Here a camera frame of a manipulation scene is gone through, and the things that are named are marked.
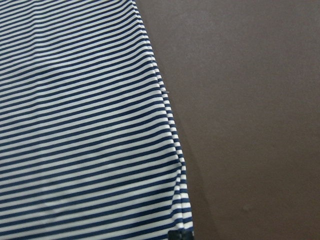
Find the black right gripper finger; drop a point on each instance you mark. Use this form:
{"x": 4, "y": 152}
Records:
{"x": 180, "y": 235}

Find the navy white striped polo shirt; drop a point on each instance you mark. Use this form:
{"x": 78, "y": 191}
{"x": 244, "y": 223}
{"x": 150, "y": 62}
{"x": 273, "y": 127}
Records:
{"x": 88, "y": 144}

